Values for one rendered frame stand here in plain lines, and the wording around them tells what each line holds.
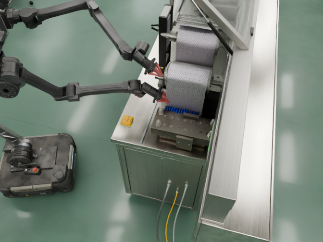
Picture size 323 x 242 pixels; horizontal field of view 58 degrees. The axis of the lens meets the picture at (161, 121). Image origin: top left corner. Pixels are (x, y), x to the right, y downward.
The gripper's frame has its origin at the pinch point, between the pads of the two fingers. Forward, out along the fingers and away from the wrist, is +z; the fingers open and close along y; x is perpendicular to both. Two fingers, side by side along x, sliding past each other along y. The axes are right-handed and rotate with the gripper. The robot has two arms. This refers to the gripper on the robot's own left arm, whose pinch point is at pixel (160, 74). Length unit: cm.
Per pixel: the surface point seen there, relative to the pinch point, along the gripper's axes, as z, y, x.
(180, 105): 22.7, 5.3, -5.0
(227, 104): 1, 51, 56
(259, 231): 28, 86, 52
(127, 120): 5.5, 15.1, -36.9
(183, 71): 6.5, 0.5, 13.2
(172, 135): 25.6, 25.2, -9.8
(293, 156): 175, -45, -19
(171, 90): 10.2, 4.7, -0.4
